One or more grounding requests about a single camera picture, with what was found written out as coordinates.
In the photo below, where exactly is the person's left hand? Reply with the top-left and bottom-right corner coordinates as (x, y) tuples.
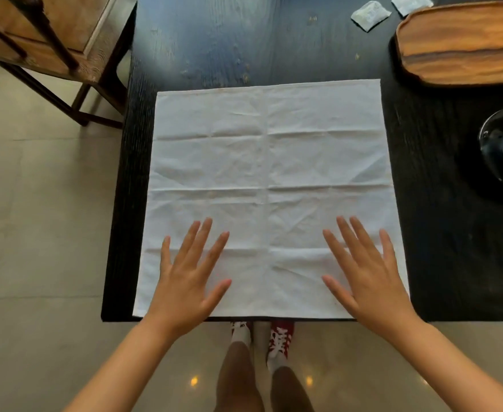
(146, 217), (233, 339)

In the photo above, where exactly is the person's right hand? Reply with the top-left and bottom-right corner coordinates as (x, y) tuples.
(321, 215), (424, 339)

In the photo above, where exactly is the black glass saucer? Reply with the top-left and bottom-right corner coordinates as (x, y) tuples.
(478, 106), (503, 193)

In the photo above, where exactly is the person's red shoe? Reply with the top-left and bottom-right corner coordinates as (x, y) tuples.
(266, 320), (296, 362)
(230, 320), (252, 339)

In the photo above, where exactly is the person's left forearm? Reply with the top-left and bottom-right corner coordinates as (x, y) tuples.
(64, 317), (183, 412)

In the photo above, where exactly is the dark wooden armchair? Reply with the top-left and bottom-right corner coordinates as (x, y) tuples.
(0, 0), (137, 129)

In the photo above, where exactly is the person's left white sock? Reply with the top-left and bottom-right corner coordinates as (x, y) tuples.
(230, 326), (252, 346)

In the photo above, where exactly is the person's white sock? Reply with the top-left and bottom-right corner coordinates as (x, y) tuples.
(230, 326), (252, 346)
(266, 354), (289, 374)

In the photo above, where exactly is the person's left red shoe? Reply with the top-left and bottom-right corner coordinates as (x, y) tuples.
(230, 320), (252, 339)

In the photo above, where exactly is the person's right leg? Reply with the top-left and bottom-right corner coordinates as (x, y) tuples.
(270, 365), (316, 412)

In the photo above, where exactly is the person's right white sock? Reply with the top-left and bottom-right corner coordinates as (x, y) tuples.
(266, 354), (289, 374)

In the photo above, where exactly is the person's right red shoe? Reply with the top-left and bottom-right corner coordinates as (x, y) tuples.
(266, 320), (296, 362)

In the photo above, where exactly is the person's leg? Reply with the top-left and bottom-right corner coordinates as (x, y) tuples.
(214, 340), (265, 412)
(270, 365), (316, 412)

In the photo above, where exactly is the brown wooden tray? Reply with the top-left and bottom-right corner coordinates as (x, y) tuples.
(395, 0), (503, 87)

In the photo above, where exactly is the person's left leg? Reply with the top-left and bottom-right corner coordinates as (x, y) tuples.
(214, 340), (265, 412)

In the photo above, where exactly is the person's right forearm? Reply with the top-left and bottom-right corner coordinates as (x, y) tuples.
(388, 312), (503, 412)

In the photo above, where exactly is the white cloth napkin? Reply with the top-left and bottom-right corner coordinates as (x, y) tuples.
(132, 79), (410, 320)

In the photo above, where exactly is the white sachet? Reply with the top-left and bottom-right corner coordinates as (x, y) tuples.
(391, 0), (435, 18)
(350, 0), (392, 33)

